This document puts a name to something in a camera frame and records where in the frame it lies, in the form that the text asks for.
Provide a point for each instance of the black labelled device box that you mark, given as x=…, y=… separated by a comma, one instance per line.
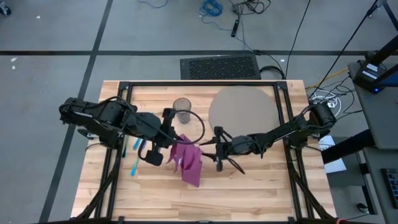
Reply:
x=360, y=82

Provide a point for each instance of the magenta cloth napkin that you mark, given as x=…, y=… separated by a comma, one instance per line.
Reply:
x=189, y=165

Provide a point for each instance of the grey side table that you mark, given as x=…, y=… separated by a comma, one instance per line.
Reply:
x=379, y=124

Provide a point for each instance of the black caster wheel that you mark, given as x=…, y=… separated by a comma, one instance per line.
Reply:
x=4, y=10

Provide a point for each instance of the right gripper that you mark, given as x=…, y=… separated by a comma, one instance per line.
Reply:
x=219, y=146

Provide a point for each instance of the black computer mouse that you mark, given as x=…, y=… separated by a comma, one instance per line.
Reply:
x=362, y=208

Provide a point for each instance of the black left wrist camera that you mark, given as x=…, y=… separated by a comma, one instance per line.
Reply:
x=154, y=158

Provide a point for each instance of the black tripod stand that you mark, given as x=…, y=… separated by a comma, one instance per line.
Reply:
x=387, y=48

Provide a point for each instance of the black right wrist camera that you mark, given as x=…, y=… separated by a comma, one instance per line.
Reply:
x=239, y=141

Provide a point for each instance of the black metal table frame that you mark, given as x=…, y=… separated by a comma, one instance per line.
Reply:
x=202, y=83

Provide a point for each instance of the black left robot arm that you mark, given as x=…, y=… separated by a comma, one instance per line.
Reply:
x=109, y=116

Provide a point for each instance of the white paper sheet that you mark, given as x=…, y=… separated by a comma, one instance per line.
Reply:
x=337, y=165

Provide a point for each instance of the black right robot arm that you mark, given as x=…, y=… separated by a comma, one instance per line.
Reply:
x=295, y=127

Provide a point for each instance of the black keyboard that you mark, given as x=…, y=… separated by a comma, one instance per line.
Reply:
x=391, y=186

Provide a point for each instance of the clear faceted glass tumbler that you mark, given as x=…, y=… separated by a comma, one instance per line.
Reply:
x=183, y=109

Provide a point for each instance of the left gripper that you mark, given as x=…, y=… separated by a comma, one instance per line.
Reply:
x=168, y=121

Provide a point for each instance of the round grey placemat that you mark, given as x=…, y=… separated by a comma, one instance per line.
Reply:
x=244, y=112

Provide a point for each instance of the grey desk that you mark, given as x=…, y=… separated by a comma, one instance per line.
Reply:
x=376, y=186

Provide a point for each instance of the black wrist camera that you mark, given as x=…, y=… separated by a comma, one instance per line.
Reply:
x=154, y=158
x=239, y=141

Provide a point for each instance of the black power strip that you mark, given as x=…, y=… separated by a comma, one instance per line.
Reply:
x=235, y=28

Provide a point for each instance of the black stand beam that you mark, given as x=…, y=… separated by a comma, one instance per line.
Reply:
x=348, y=146

